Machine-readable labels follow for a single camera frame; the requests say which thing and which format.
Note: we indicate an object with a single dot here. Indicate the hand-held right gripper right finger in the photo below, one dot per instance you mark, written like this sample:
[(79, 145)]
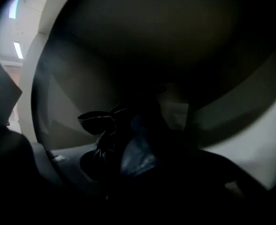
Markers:
[(222, 167)]

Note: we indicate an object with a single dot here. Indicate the ceiling light strip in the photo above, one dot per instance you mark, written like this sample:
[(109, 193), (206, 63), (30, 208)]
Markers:
[(18, 50)]

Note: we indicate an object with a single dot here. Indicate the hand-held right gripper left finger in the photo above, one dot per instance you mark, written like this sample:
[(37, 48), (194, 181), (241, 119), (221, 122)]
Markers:
[(60, 163)]

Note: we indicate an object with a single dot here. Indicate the grey metal locker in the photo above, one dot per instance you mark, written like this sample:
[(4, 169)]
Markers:
[(222, 111)]

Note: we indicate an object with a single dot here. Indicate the black umbrella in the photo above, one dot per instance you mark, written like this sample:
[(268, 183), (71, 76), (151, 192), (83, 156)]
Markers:
[(138, 153)]

